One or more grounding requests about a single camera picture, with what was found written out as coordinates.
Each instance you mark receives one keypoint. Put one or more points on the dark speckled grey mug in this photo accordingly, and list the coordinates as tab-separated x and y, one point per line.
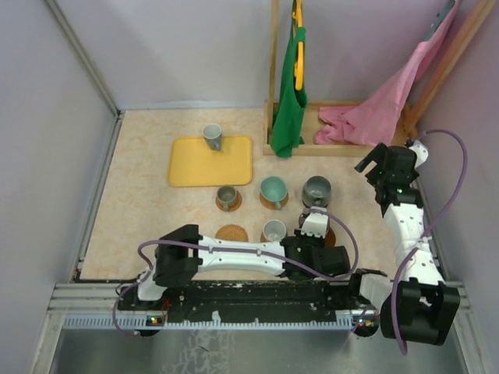
316	192

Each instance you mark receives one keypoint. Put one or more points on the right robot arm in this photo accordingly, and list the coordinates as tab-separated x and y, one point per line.
417	305

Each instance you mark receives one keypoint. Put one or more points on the pink mug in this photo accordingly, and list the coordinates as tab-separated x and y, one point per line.
273	231

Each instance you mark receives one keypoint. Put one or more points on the large woven rattan coaster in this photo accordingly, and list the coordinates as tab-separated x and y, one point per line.
232	232

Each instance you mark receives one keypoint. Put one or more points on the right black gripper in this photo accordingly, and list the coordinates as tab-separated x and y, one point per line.
379	157

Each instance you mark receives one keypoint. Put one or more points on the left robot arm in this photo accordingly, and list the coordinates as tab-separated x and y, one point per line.
184	253

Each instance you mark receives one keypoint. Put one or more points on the pink shirt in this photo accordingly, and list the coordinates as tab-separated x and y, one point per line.
375	120

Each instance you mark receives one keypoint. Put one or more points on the green shirt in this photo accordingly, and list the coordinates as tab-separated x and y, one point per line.
288	120

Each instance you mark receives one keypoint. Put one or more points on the yellow hanger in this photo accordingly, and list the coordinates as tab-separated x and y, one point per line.
297	24

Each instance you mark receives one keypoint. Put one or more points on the grey hanger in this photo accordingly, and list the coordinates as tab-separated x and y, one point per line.
440	17

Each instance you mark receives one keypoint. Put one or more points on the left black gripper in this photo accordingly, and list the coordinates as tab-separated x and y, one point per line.
320	241

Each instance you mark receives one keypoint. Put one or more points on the teal mug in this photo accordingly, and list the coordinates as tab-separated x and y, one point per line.
273	183

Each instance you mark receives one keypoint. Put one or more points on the light wooden coaster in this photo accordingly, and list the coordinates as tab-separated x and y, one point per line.
231	208

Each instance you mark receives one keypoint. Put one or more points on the grey-white mug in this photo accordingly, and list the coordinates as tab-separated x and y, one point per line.
212	134

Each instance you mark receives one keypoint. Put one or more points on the yellow tray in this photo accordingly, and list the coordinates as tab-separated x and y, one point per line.
193	164

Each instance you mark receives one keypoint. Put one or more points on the small olive mug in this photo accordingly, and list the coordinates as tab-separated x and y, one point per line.
227	195

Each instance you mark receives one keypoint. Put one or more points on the large brown wooden coaster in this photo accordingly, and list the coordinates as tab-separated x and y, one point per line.
330	239

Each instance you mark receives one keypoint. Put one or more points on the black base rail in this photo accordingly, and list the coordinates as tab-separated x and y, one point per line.
249	301

